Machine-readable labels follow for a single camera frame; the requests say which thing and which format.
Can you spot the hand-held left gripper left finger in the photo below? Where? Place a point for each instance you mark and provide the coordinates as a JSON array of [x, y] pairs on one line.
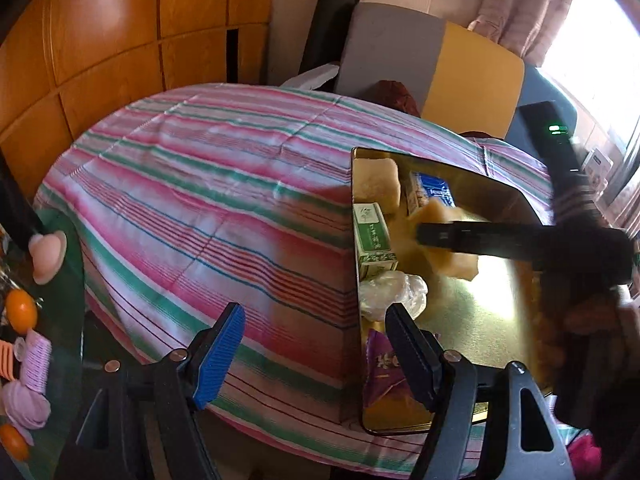
[[220, 355]]

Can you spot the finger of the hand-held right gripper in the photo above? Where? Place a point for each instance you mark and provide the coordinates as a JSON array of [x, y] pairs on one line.
[[480, 242]]

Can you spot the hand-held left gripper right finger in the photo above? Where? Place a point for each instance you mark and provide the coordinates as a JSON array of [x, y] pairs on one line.
[[412, 355]]

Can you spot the purple snack packet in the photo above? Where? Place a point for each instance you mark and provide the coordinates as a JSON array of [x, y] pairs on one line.
[[382, 365]]

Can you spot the tan sponge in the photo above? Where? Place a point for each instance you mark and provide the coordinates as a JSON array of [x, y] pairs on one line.
[[375, 180], [450, 267]]

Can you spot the clear plastic bag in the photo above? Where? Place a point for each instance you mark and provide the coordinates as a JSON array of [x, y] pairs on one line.
[[395, 292]]

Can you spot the blue tissue pack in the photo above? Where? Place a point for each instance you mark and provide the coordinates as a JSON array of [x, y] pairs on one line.
[[430, 192]]

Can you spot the gold tin box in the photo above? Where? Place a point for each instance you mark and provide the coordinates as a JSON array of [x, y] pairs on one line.
[[480, 320]]

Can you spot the green and white carton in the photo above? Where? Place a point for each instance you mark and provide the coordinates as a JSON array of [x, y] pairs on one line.
[[372, 232]]

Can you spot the person's right hand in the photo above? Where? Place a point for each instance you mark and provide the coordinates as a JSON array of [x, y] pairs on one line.
[[597, 315]]

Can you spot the white appliance box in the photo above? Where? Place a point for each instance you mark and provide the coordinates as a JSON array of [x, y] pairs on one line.
[[599, 165]]

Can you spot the dark red cloth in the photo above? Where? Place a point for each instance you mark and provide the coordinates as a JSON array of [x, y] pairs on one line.
[[397, 97]]

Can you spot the pink green striped tablecloth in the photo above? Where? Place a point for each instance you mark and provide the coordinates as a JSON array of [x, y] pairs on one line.
[[200, 185]]

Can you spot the pink ridged toy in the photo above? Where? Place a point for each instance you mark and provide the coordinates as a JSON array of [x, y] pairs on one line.
[[35, 362]]

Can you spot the bright pink cloth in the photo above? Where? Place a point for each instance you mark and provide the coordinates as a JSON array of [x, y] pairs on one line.
[[585, 455]]

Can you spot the pink round toy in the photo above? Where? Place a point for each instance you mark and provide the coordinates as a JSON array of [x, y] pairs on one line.
[[47, 255]]

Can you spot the purple shell toy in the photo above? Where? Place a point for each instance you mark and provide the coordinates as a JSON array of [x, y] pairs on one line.
[[25, 405]]

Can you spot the orange fruit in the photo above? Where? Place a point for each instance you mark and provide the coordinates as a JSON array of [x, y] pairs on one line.
[[20, 310], [12, 442]]

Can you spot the stack of orange toy plates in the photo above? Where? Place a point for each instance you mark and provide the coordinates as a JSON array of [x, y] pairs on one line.
[[6, 360]]

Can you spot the grey yellow blue sofa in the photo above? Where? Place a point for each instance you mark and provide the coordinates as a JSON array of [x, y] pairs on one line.
[[390, 45]]

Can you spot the white foam piece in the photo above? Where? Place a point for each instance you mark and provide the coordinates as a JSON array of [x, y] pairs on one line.
[[310, 77]]

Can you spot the pink curtain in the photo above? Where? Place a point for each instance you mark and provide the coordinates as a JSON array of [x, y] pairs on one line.
[[525, 5]]

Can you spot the black pole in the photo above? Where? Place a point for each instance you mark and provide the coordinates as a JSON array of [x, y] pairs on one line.
[[15, 200]]

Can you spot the black rolled mat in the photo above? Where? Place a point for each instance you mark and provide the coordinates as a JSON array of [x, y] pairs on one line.
[[330, 20]]

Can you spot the wooden wardrobe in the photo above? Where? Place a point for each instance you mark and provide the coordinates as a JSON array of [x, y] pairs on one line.
[[125, 35]]

